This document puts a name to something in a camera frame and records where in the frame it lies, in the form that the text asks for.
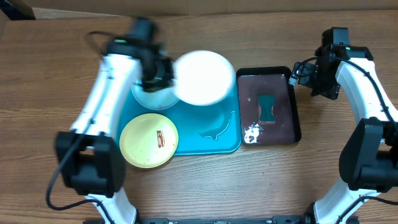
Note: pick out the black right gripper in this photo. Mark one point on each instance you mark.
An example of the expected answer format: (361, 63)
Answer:
(332, 92)

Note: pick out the black water tray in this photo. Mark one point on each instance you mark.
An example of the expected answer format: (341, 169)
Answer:
(253, 82)

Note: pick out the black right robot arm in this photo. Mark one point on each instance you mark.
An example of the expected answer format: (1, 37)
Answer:
(368, 162)

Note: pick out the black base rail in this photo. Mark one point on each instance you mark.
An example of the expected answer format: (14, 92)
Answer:
(274, 220)

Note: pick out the cardboard backboard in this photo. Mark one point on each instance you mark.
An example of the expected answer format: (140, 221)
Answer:
(90, 8)

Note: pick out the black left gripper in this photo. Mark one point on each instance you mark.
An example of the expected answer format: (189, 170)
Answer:
(167, 80)

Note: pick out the white plate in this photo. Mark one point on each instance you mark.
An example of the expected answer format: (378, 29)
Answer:
(203, 77)

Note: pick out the yellow plate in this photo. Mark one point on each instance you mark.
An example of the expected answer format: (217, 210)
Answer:
(149, 140)

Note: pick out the green scrub sponge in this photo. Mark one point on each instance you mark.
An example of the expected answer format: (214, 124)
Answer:
(266, 105)

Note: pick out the light blue plate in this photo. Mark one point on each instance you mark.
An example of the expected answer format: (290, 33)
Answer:
(160, 99)

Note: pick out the teal plastic tray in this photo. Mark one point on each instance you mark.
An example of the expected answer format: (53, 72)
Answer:
(197, 130)

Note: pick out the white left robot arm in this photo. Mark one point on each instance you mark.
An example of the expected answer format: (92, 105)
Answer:
(90, 161)

